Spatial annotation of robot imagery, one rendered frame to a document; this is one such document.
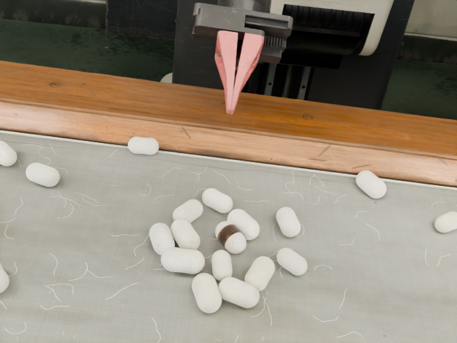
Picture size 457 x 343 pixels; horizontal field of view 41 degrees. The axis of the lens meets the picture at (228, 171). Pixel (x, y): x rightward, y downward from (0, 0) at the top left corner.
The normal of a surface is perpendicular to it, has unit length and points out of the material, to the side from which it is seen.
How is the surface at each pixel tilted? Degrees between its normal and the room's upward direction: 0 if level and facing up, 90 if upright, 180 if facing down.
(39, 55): 0
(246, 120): 0
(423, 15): 88
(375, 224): 0
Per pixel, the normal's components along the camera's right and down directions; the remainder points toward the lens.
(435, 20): 0.03, 0.59
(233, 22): 0.07, -0.21
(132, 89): 0.12, -0.79
